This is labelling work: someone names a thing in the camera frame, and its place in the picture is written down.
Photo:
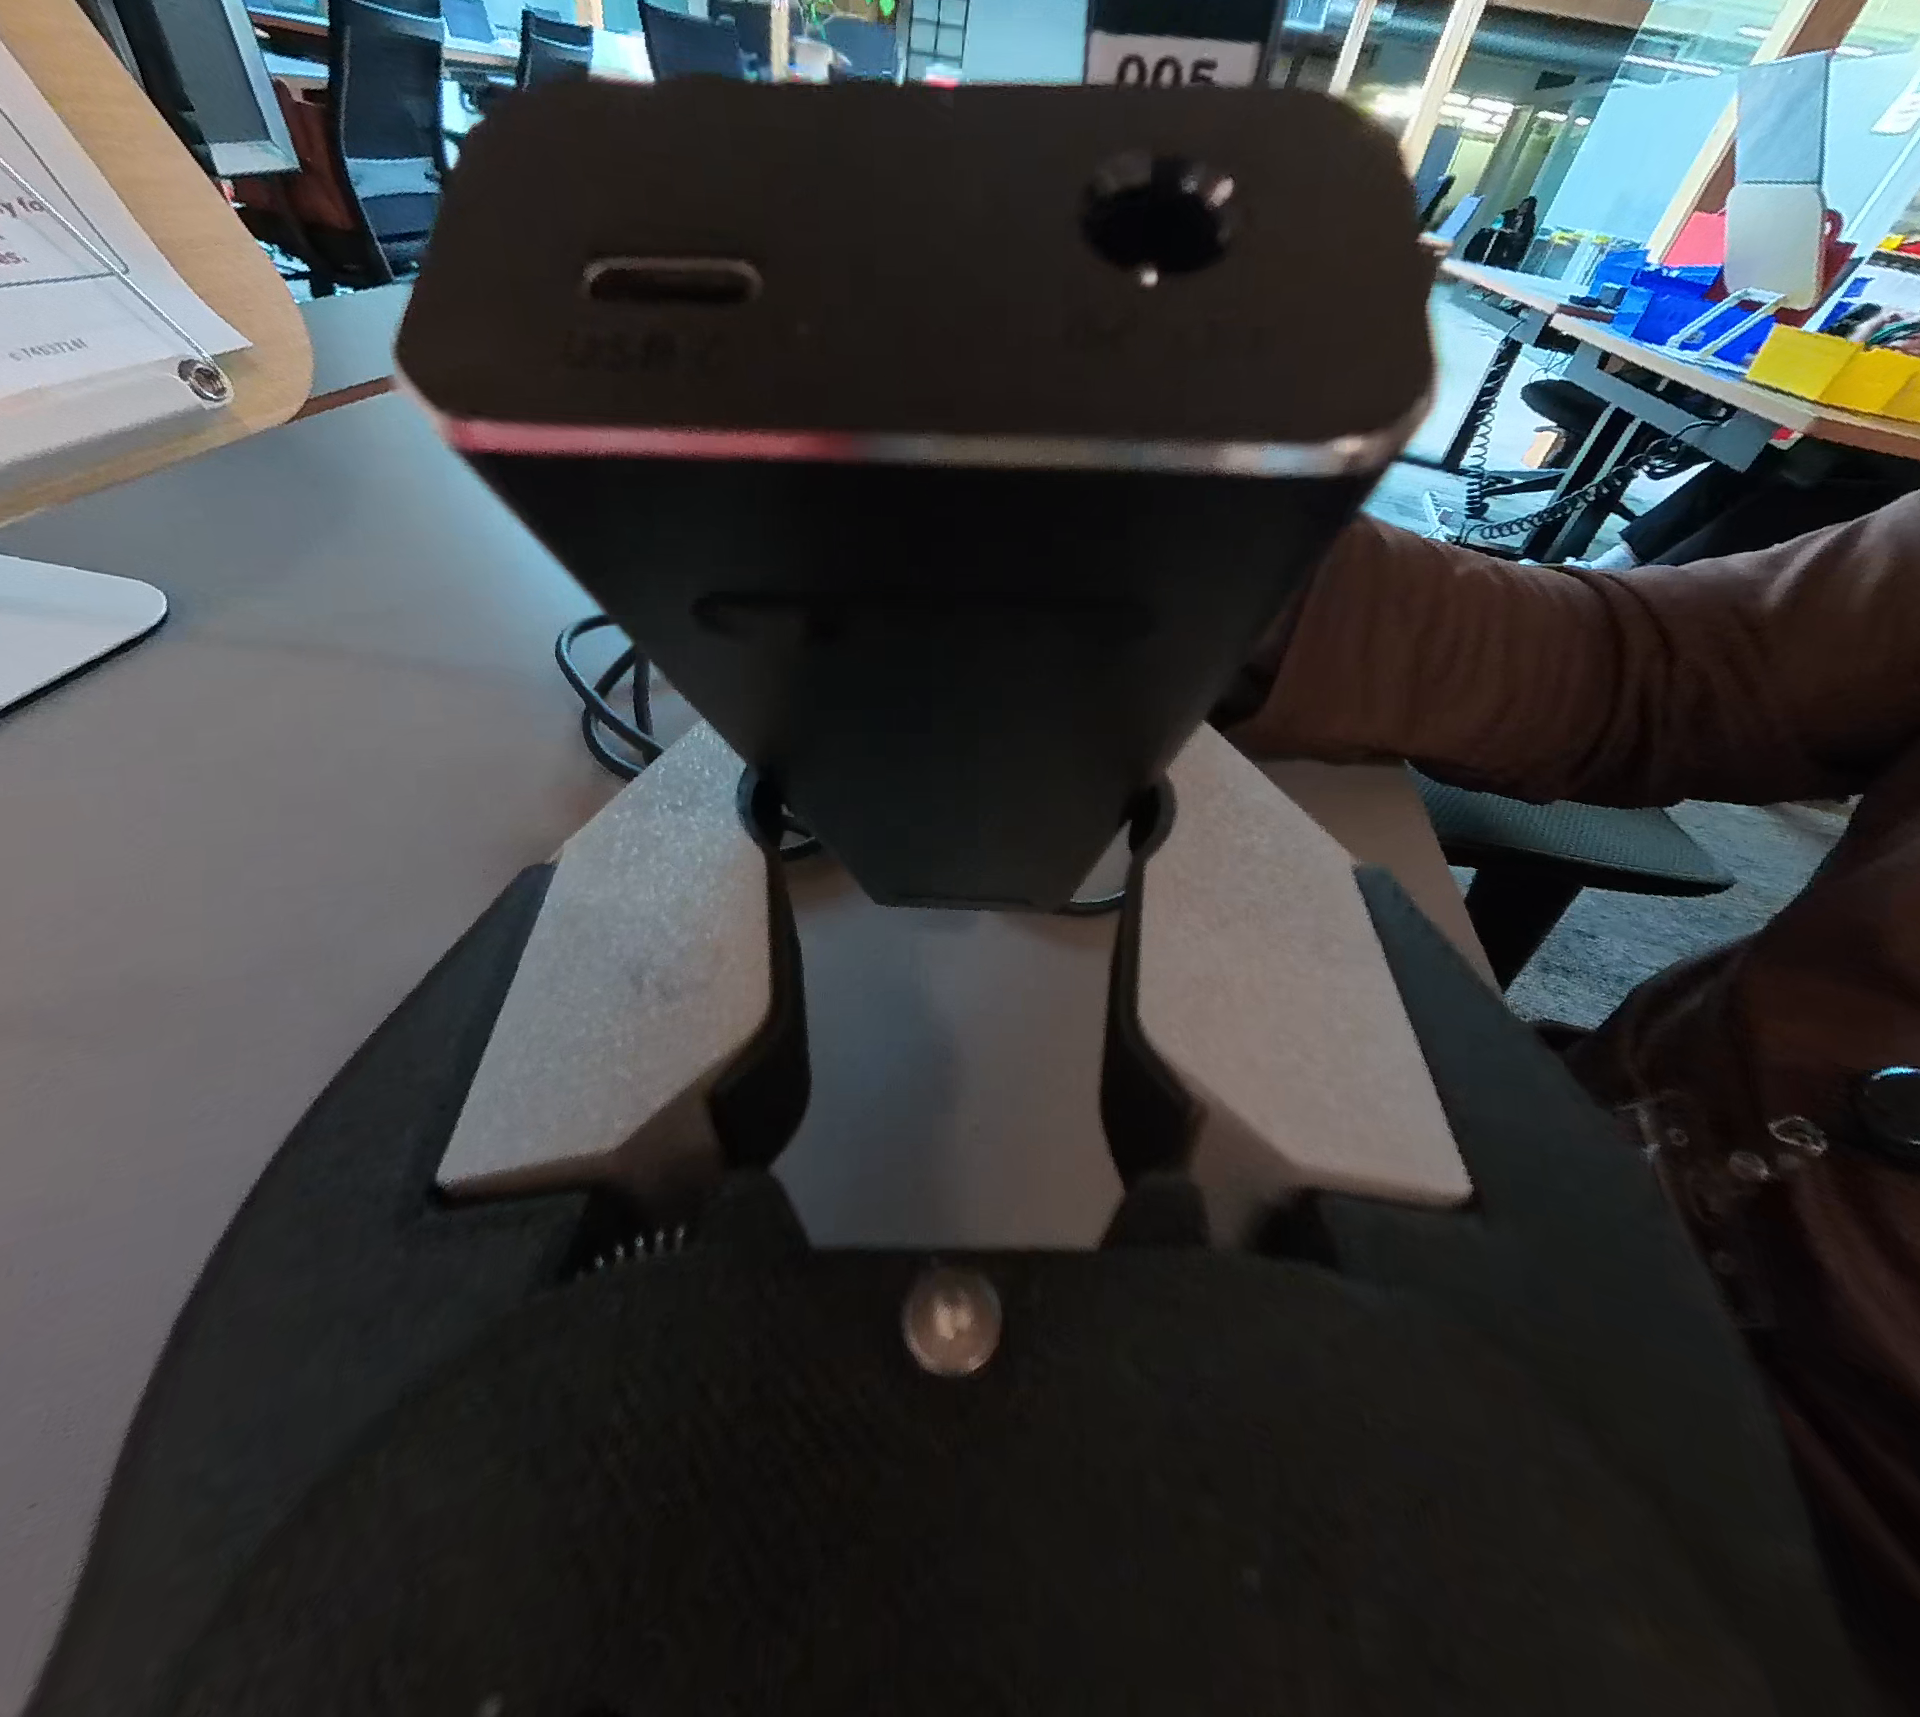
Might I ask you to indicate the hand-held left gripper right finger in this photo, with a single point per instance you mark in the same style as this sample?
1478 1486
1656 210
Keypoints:
1275 1012

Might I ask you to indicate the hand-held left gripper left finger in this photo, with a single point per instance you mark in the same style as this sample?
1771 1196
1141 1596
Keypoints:
601 996

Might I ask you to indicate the black usb hub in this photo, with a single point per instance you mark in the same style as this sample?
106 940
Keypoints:
901 546

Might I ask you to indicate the person's right forearm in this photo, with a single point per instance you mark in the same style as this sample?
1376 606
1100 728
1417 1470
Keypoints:
1574 666

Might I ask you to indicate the black office chair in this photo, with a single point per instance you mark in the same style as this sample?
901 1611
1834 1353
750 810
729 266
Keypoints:
554 52
383 96
1574 833
690 45

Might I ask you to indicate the person's torso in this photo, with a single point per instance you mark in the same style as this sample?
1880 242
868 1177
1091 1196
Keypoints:
1801 996

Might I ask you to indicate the blue plastic bin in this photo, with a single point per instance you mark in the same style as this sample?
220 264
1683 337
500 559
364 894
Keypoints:
1664 307

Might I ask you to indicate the yellow plastic bin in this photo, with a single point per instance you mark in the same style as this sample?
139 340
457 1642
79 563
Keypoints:
1801 365

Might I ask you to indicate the wooden instruction board with stand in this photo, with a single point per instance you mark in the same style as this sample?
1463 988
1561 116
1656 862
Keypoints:
120 293

